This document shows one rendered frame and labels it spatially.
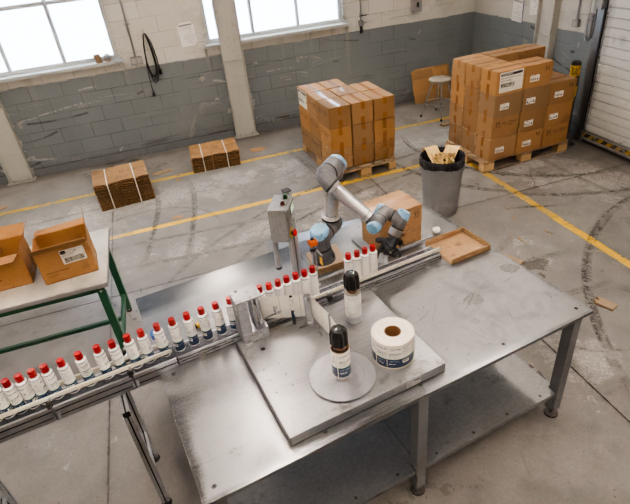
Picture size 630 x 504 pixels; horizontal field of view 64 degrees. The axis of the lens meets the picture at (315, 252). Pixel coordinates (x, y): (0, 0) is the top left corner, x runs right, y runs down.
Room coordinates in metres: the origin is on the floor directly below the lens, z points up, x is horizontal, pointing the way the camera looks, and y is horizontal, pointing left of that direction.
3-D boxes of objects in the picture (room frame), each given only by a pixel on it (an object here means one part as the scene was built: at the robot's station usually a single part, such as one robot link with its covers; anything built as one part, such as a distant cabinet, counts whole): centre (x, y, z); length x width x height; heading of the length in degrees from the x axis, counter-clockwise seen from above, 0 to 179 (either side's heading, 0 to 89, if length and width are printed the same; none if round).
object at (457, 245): (2.65, -0.90, 0.85); 0.30 x 0.26 x 0.04; 113
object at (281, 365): (1.80, -0.05, 0.86); 0.80 x 0.67 x 0.05; 113
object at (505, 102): (5.86, -2.50, 0.57); 1.20 x 0.85 x 1.14; 107
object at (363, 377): (1.64, -0.06, 0.89); 0.31 x 0.31 x 0.01
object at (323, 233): (2.62, -0.04, 1.05); 0.13 x 0.12 x 0.14; 147
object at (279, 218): (2.29, 0.15, 1.38); 0.17 x 0.10 x 0.19; 168
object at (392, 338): (1.75, -0.32, 0.95); 0.20 x 0.20 x 0.14
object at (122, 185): (5.79, 2.24, 0.16); 0.65 x 0.54 x 0.32; 110
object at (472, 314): (2.22, -0.14, 0.82); 2.10 x 1.50 x 0.02; 113
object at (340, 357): (1.64, -0.06, 1.04); 0.09 x 0.09 x 0.29
